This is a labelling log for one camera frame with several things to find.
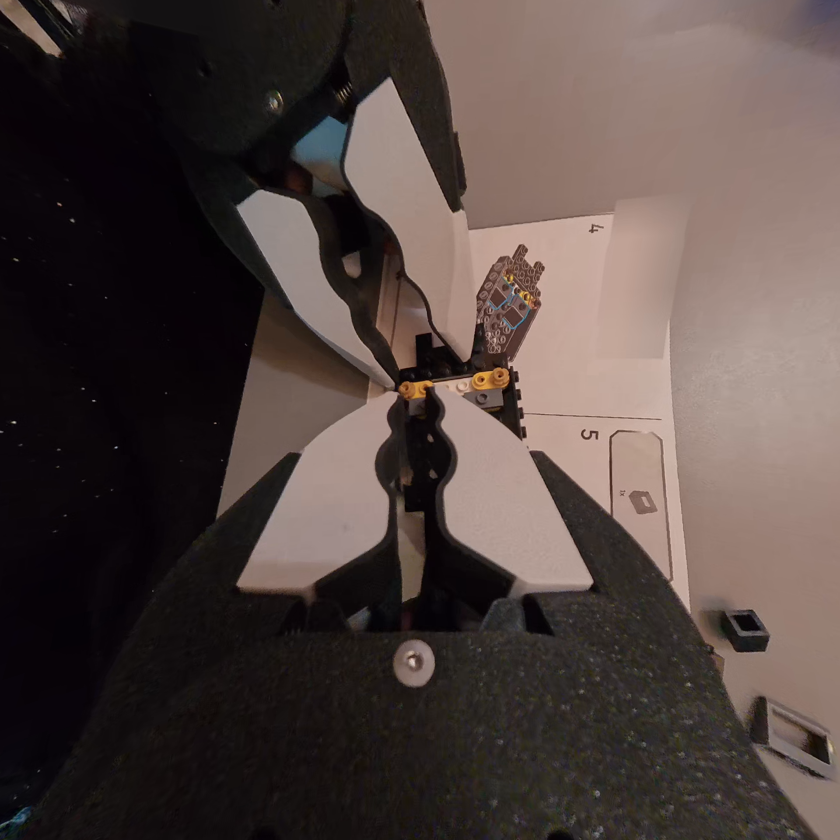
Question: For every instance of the black lego car chassis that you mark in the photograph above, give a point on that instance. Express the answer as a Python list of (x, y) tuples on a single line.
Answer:
[(430, 354)]

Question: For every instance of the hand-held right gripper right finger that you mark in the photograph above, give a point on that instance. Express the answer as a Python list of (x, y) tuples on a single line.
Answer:
[(505, 518)]

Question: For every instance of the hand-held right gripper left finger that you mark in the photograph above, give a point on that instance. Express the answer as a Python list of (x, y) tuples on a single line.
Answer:
[(328, 518)]

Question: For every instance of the white lego instruction booklet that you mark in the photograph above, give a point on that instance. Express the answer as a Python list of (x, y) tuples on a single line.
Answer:
[(590, 394)]

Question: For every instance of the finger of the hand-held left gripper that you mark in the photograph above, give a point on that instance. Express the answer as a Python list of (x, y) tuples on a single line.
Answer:
[(289, 249), (407, 177)]

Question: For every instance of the dark square hole lego piece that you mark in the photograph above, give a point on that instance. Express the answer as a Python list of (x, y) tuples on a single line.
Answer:
[(761, 640)]

